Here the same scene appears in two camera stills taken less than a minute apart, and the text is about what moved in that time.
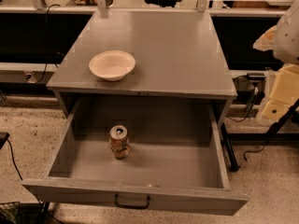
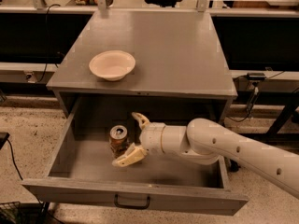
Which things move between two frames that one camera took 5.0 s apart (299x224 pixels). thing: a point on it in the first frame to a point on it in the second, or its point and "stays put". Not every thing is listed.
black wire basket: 10,213 stays put
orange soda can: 119,141 stays put
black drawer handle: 130,205 stays put
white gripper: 288,37 to 151,137
